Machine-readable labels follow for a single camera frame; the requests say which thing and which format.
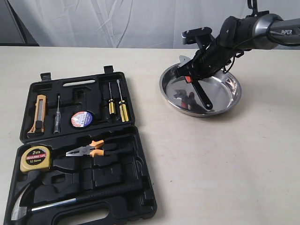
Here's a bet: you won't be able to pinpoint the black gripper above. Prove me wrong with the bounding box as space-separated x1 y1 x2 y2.
174 37 244 82

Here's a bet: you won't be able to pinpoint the silver adjustable wrench black handle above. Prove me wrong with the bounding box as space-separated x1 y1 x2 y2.
178 55 214 111

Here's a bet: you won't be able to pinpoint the black plastic tool case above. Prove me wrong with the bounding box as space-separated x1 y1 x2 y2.
13 66 157 225

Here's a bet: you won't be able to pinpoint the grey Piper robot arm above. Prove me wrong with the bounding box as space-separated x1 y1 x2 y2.
175 14 300 82

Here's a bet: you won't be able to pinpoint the round stainless steel tray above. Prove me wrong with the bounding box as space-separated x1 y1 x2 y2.
159 64 241 117

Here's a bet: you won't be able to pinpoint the long yellow black screwdriver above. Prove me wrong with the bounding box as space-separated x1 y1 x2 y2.
117 79 129 122

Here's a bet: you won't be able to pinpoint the short yellow black screwdriver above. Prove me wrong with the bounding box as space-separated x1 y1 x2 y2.
109 82 116 114

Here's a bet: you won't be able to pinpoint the white backdrop curtain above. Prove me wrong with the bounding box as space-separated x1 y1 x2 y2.
0 0 300 50

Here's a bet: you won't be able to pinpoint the black electrical tape roll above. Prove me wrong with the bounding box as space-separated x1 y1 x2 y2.
70 111 93 128

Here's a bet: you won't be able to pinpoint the clear tester screwdriver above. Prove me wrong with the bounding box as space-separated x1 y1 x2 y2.
53 95 61 134

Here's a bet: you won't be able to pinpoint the orange utility knife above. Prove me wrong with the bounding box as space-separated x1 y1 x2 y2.
27 95 46 134

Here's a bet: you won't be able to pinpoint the yellow measuring tape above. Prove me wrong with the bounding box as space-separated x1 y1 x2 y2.
20 145 51 173

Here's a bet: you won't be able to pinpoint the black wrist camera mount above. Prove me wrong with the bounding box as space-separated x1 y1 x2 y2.
181 27 214 49

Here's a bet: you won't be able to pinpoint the orange handled pliers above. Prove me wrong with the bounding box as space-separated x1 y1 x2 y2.
65 135 134 158

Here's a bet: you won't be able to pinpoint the claw hammer black handle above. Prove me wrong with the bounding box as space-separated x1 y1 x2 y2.
7 170 143 225

